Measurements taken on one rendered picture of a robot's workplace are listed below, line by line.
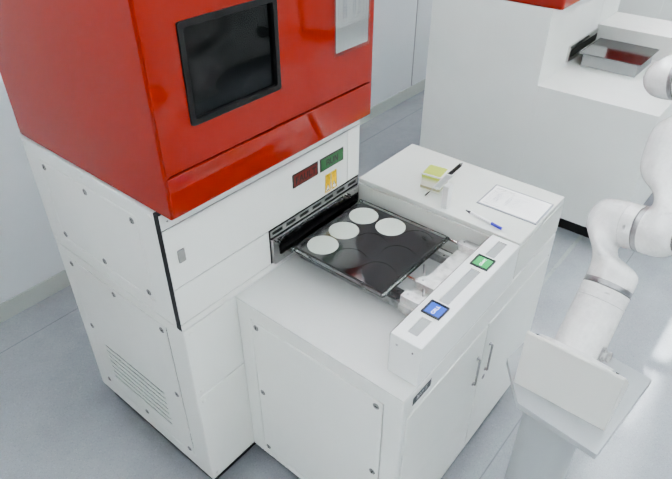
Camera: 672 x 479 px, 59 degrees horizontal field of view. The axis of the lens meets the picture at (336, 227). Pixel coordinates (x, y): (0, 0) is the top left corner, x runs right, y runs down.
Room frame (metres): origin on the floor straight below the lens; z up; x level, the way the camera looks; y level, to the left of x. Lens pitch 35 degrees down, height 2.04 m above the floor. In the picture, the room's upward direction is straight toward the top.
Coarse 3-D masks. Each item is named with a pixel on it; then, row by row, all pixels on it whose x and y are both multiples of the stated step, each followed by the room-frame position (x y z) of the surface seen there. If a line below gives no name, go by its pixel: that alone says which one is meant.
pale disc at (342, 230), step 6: (342, 222) 1.65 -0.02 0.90; (348, 222) 1.65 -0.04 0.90; (330, 228) 1.61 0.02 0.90; (336, 228) 1.61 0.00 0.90; (342, 228) 1.61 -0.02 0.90; (348, 228) 1.61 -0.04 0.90; (354, 228) 1.61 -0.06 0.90; (330, 234) 1.58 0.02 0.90; (336, 234) 1.58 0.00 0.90; (342, 234) 1.58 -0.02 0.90; (348, 234) 1.58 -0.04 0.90; (354, 234) 1.58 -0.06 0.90
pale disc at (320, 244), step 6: (312, 240) 1.55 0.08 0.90; (318, 240) 1.55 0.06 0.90; (324, 240) 1.55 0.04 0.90; (330, 240) 1.55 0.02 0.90; (336, 240) 1.55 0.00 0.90; (312, 246) 1.52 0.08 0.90; (318, 246) 1.52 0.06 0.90; (324, 246) 1.52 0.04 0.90; (330, 246) 1.52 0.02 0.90; (336, 246) 1.52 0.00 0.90; (318, 252) 1.48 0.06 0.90; (324, 252) 1.48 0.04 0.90; (330, 252) 1.48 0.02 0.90
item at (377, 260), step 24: (384, 216) 1.69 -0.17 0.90; (360, 240) 1.55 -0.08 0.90; (384, 240) 1.55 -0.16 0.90; (408, 240) 1.55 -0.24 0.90; (432, 240) 1.55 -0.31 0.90; (336, 264) 1.42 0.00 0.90; (360, 264) 1.42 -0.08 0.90; (384, 264) 1.42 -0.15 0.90; (408, 264) 1.42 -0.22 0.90; (384, 288) 1.31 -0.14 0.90
